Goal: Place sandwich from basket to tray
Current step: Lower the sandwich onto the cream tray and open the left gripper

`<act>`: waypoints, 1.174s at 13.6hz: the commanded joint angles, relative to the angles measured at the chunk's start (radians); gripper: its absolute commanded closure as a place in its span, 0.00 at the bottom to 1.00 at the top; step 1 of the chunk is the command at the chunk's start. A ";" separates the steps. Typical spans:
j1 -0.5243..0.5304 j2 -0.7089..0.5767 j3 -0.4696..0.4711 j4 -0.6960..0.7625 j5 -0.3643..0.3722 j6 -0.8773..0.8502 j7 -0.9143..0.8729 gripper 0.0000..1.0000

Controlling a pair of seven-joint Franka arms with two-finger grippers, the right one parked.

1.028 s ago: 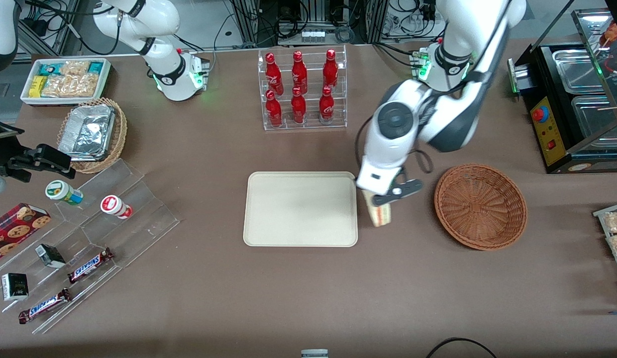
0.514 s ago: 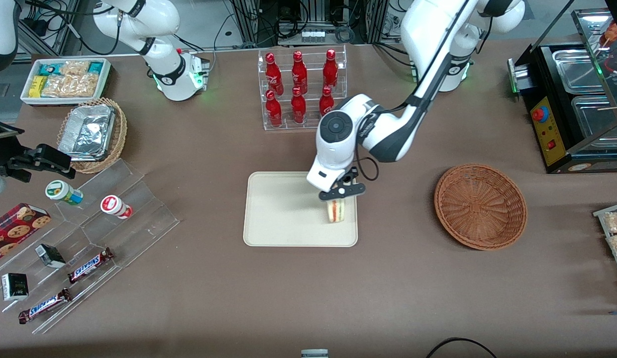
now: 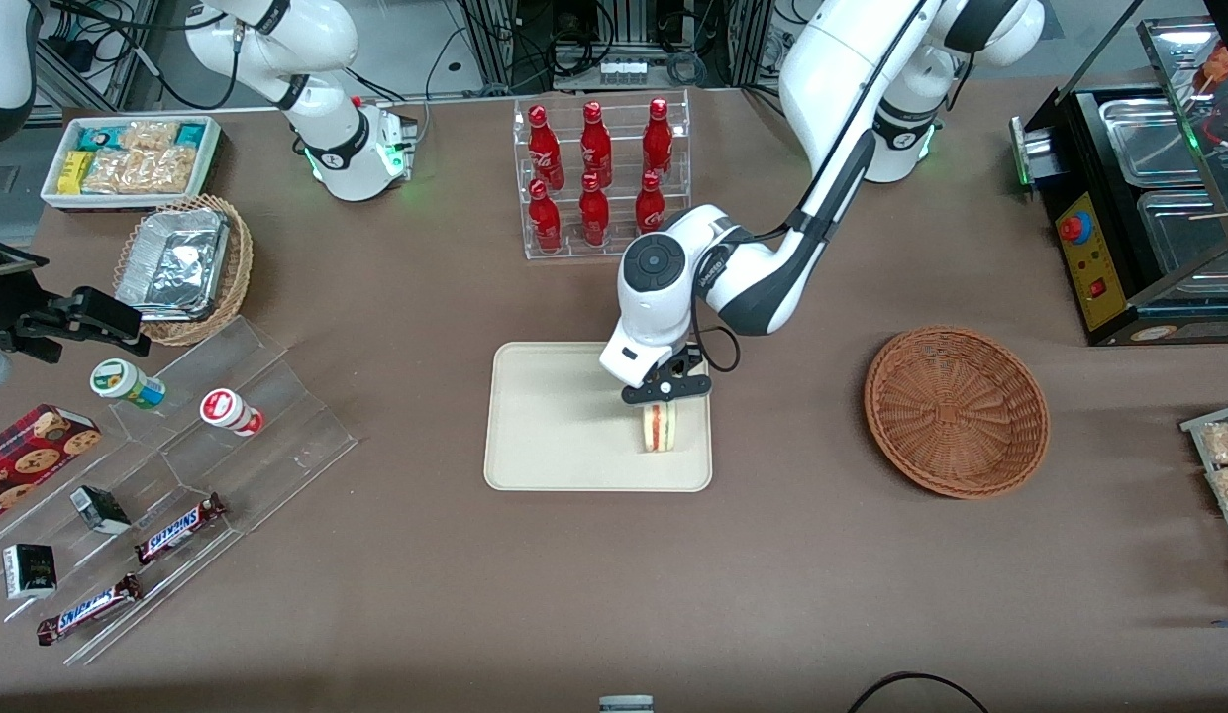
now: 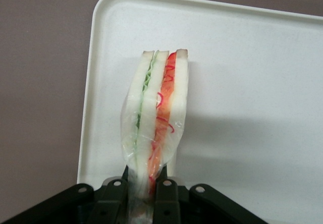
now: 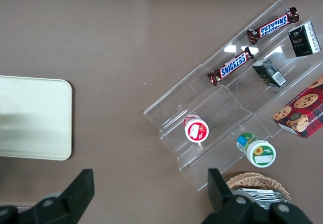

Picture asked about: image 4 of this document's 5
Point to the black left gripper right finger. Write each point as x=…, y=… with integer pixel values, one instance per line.
x=171, y=198

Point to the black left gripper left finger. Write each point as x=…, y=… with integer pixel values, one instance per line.
x=111, y=198

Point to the triangle sandwich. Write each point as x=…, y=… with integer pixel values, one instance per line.
x=151, y=108

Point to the beige plastic tray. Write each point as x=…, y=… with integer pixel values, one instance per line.
x=252, y=82

